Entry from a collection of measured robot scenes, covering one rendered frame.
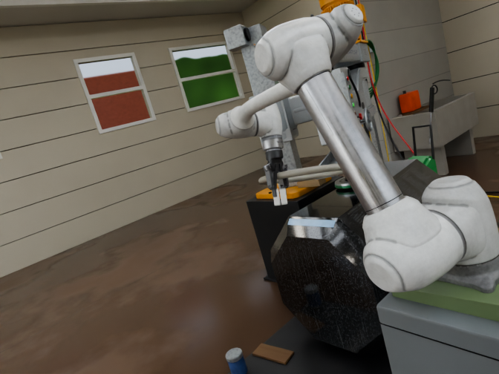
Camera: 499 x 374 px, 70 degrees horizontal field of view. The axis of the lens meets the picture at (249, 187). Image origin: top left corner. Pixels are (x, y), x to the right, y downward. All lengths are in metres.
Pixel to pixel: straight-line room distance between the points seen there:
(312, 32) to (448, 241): 0.61
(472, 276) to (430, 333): 0.19
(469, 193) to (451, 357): 0.42
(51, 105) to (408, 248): 7.12
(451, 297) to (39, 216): 6.90
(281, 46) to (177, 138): 7.38
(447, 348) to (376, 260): 0.33
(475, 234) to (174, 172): 7.44
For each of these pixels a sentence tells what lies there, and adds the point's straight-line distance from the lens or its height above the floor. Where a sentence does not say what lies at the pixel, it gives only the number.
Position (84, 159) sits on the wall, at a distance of 7.53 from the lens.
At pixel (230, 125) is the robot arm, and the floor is 1.41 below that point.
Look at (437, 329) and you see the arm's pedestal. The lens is 1.10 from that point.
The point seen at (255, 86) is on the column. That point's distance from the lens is 2.88.
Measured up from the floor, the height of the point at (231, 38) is 2.00.
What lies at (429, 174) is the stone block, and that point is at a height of 0.73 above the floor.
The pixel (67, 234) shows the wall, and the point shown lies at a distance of 7.48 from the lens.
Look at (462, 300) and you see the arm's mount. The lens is 1.09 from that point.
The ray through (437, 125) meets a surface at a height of 0.67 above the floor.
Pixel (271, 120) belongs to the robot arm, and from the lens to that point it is 1.52.
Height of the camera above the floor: 1.43
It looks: 11 degrees down
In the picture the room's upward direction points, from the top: 16 degrees counter-clockwise
